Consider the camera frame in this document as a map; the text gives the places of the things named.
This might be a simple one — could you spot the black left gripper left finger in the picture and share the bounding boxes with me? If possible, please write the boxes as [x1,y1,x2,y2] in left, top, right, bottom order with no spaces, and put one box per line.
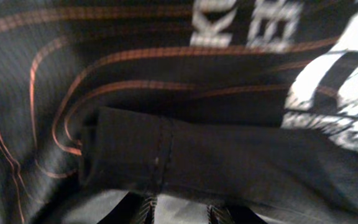
[129,195,157,224]

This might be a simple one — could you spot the black orange-patterned t-shirt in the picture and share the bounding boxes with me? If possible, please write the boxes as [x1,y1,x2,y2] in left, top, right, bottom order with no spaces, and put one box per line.
[0,1,358,223]

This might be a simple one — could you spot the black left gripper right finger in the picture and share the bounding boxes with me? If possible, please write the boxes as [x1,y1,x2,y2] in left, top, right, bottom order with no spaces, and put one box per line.
[207,205,235,224]

